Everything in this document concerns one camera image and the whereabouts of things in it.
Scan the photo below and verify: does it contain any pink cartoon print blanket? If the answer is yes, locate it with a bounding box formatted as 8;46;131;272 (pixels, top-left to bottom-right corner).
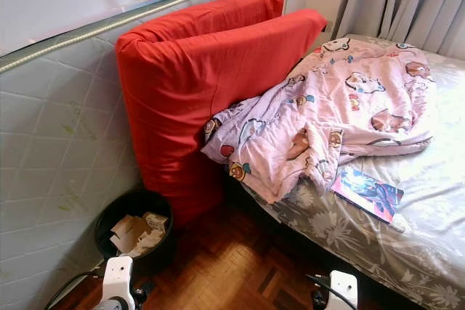
201;36;438;205

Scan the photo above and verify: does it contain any colourful comic book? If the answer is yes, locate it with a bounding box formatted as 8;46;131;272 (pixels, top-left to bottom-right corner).
331;165;405;224

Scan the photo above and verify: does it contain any quilted pale green mattress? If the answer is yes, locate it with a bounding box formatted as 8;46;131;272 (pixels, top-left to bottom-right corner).
0;0;290;310

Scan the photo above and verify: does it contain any black round waste bin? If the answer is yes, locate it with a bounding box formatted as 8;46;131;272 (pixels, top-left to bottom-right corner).
94;189;177;274

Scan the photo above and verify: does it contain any crumpled paper rubbish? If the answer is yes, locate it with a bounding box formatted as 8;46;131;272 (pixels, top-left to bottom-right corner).
109;212;168;258

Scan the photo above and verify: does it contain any large red cushion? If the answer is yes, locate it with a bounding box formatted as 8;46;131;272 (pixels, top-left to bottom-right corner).
115;0;328;227

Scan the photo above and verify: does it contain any bed with grey floral sheet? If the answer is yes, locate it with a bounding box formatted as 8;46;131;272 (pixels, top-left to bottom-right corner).
225;33;465;310

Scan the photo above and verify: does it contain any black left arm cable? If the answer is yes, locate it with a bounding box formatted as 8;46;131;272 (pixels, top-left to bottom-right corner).
44;270;106;310

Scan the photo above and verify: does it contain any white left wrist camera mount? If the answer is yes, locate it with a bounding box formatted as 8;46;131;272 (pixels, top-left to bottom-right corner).
102;256;137;310

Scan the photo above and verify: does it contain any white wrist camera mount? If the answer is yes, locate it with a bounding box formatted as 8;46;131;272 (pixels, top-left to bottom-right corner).
327;270;359;310
102;256;137;310

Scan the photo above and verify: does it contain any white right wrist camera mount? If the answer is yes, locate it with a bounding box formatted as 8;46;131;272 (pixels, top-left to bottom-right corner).
327;270;359;310

